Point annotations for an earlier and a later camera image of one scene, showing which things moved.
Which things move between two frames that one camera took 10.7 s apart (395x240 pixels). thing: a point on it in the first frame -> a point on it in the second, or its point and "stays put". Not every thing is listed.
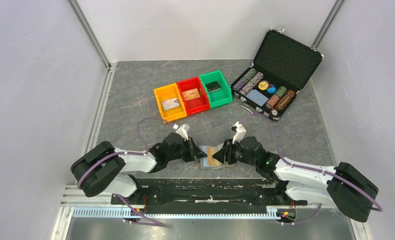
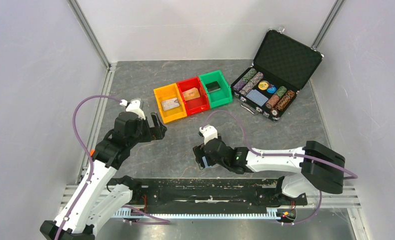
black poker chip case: x=283 y=65 stays put
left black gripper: x=194 y=152 -> x=157 y=132
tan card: x=191 y=94 stays put
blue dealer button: x=271 y=90 stays put
